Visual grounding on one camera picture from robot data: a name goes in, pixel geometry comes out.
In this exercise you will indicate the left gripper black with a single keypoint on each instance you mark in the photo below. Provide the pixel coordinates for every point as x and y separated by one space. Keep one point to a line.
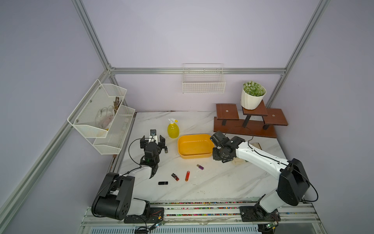
160 144

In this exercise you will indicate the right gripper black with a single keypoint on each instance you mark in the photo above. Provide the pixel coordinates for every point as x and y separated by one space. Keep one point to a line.
215 156

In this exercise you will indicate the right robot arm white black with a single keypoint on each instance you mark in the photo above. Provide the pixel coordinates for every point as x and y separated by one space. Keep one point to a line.
293 186

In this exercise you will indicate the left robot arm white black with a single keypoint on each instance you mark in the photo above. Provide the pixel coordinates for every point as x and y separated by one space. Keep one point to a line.
115 197

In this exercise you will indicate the yellow plastic storage box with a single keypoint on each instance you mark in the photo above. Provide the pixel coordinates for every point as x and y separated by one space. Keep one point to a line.
195 146

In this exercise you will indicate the cream work glove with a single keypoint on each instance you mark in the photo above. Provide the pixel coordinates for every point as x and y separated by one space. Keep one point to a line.
238 161

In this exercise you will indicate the yellow spray bottle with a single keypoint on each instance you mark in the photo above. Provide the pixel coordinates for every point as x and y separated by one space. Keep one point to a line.
173 129

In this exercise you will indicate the brown wooden tiered stand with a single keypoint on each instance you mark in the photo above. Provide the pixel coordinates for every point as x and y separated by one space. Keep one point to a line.
259 122

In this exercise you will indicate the white pot green plant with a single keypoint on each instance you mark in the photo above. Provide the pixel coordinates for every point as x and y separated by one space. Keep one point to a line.
252 95

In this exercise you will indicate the clear plastic bag in shelf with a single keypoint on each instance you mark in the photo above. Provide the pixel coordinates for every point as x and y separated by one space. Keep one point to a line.
105 117

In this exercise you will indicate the white mesh two-tier shelf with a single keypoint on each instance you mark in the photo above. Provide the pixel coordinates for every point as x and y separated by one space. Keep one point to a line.
106 142

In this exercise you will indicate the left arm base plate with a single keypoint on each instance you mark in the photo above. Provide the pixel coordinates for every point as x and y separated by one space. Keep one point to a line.
150 216

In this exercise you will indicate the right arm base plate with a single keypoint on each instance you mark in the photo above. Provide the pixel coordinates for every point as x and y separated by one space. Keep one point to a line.
257 214

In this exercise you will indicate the white wire wall basket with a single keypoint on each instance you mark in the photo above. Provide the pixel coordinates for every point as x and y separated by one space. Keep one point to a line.
203 78

